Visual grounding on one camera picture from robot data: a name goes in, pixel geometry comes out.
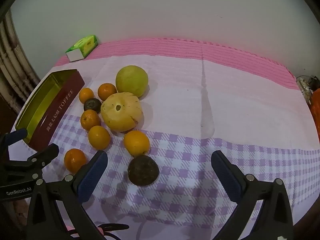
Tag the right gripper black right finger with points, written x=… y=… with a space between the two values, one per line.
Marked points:
x=274 y=220

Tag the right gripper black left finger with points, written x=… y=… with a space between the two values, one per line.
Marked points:
x=44 y=218

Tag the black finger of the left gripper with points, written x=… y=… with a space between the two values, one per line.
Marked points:
x=8 y=139
x=36 y=161

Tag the orange tangerine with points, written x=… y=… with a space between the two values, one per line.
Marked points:
x=74 y=159
x=89 y=119
x=85 y=94
x=105 y=90

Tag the yellow orange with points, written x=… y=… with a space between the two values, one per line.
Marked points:
x=136 y=143
x=99 y=137

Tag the large dark passion fruit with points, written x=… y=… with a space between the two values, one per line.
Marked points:
x=142 y=171

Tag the small dark passion fruit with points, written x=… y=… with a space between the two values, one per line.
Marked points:
x=93 y=104

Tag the pale yellow apple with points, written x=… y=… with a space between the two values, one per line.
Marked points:
x=121 y=111

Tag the green round fruit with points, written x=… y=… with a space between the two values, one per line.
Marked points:
x=132 y=79

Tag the dark wooden furniture edge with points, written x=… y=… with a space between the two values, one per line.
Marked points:
x=18 y=78

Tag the red gold toffee tin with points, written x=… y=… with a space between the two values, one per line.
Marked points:
x=47 y=105

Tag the green tissue box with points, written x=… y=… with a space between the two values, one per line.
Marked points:
x=82 y=48

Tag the pink purple checkered tablecloth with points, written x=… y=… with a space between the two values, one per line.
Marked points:
x=202 y=97

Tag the orange plastic bag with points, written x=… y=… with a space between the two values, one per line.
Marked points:
x=315 y=109

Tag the clutter beside bag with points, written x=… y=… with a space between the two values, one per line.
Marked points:
x=308 y=85

